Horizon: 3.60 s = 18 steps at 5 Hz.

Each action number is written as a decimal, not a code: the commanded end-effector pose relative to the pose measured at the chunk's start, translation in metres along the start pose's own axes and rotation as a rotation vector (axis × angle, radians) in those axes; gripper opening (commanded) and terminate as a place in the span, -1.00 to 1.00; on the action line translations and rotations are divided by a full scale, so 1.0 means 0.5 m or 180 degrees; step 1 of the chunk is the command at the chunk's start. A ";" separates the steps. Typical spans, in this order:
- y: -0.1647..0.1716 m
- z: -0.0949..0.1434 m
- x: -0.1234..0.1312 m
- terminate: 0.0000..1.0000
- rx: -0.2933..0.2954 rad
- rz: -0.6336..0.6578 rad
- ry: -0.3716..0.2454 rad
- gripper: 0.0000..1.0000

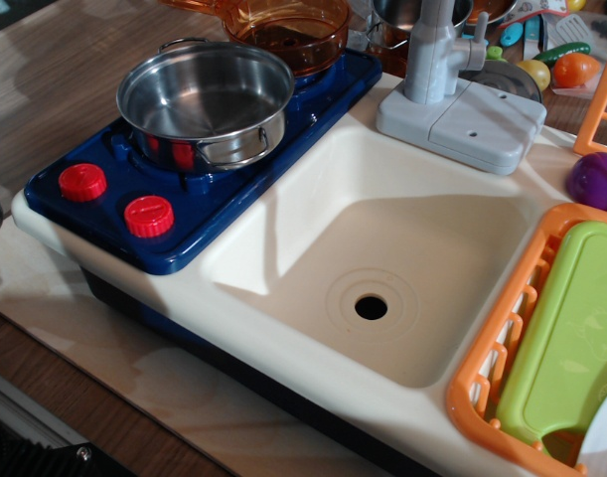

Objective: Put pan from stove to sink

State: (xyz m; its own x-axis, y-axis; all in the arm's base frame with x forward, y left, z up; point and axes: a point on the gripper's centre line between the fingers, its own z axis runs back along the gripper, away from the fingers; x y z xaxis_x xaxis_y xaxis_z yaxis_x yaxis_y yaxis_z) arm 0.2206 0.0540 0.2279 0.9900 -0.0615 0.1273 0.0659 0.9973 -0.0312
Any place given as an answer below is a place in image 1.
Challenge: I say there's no steel pot behind faucet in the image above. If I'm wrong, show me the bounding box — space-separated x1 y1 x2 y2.
367 1 473 50

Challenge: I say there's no right red stove knob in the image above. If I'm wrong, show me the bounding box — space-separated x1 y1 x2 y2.
123 195 175 239

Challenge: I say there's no orange dish rack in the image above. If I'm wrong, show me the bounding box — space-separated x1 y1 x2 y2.
446 204 607 476

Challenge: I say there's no green toy cucumber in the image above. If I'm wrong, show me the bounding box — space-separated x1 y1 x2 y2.
533 42 591 68

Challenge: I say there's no yellow toy potato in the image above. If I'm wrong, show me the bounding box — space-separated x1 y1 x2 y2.
517 59 551 91

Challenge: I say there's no left red stove knob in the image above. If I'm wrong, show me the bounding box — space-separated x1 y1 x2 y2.
58 163 108 203

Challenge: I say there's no teal toy utensil handle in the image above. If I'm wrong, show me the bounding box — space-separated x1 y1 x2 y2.
500 22 524 48

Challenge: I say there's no steel pot lid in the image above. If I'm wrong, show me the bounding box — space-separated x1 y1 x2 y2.
459 60 543 103

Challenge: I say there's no orange wire rack piece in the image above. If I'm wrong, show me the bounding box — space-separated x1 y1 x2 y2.
573 62 607 155

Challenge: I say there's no grey toy faucet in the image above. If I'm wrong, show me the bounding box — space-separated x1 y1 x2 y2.
376 1 546 175

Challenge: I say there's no white plate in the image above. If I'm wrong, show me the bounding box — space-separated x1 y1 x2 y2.
577 397 607 476

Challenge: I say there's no green cutting board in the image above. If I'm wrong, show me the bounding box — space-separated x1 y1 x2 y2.
496 221 607 444

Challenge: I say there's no cream toy sink unit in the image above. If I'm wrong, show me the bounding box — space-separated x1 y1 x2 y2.
10 74 607 477

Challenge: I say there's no blue toy stove top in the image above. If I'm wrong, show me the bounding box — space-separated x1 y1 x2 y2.
23 50 382 275

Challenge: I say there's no orange transparent pot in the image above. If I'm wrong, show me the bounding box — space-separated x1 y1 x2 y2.
163 0 352 78

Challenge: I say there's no black bracket with screw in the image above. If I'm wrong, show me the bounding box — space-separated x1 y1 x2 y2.
0 421 134 476

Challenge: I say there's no purple toy vegetable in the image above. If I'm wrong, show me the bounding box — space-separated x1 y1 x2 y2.
565 152 607 212

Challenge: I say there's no red stove knob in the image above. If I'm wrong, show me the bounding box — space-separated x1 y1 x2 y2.
58 163 108 203
123 195 175 239

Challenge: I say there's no white toy spatula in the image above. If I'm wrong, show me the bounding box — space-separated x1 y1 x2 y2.
555 14 594 46

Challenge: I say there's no stainless steel pan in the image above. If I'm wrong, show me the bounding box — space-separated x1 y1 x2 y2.
116 38 295 174

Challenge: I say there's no orange toy tomato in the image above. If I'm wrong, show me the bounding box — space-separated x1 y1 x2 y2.
552 53 601 88

